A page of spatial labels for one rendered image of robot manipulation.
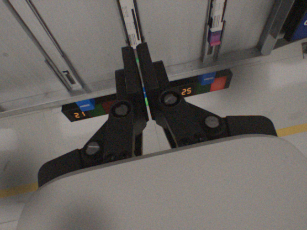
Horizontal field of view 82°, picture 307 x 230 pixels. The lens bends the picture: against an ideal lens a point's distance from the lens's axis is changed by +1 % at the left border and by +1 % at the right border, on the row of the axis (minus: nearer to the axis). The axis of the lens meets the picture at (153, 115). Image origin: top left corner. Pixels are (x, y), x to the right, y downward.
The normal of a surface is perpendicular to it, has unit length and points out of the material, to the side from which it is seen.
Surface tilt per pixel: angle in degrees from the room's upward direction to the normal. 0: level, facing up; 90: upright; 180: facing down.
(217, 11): 48
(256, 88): 0
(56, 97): 42
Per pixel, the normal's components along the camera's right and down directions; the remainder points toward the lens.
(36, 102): -0.12, -0.57
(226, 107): 0.03, 0.11
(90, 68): 0.18, 0.79
